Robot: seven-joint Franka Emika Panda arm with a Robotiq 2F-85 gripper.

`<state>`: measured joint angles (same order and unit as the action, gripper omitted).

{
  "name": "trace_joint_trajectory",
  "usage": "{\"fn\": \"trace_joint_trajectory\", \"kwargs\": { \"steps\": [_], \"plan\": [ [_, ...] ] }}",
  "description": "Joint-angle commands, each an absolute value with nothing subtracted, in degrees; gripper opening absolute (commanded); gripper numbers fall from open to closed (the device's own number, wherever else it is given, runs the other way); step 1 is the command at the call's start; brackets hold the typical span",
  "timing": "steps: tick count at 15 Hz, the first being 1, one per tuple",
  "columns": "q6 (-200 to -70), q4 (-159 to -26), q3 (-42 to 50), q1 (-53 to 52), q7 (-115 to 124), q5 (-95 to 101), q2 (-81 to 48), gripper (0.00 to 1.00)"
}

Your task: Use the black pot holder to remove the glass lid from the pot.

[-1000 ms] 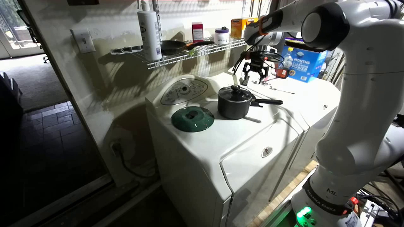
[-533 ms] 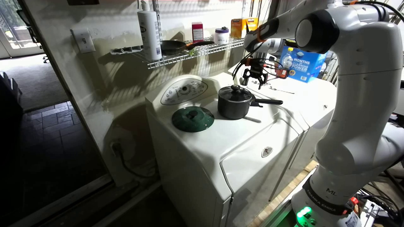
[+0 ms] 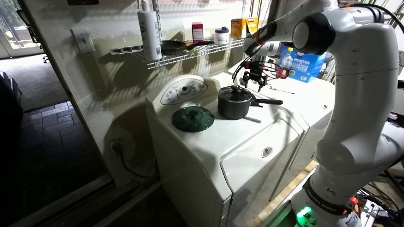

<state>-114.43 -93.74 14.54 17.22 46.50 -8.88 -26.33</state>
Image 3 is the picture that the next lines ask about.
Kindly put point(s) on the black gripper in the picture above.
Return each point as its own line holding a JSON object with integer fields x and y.
{"x": 254, "y": 70}

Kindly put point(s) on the glass pot lid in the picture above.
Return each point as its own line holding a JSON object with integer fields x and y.
{"x": 235, "y": 94}

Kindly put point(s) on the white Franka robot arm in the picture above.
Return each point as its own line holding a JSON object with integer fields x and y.
{"x": 361, "y": 105}

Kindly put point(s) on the white tub purple lid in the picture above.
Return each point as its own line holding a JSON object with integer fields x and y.
{"x": 221, "y": 36}

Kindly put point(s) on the blue cardboard box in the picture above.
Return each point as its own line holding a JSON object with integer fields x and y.
{"x": 303, "y": 65}

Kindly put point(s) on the yellow cardboard box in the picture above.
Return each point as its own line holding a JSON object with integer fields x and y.
{"x": 242, "y": 28}

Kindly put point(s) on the white dryer machine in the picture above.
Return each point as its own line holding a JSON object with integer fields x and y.
{"x": 313, "y": 99}

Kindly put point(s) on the oval washer control panel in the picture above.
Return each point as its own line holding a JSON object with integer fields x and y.
{"x": 183, "y": 91}

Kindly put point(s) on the red and white can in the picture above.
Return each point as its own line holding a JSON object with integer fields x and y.
{"x": 197, "y": 32}

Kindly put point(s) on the white washing machine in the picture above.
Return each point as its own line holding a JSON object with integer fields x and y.
{"x": 209, "y": 147}

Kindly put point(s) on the black frying pan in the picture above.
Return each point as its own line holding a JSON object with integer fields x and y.
{"x": 172, "y": 47}

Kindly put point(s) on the wooden plank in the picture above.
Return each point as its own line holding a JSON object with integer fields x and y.
{"x": 285, "y": 191}

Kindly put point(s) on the tall white spray bottle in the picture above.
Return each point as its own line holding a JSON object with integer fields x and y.
{"x": 149, "y": 33}

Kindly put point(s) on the white wall outlet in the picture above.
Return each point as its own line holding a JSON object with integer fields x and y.
{"x": 83, "y": 41}

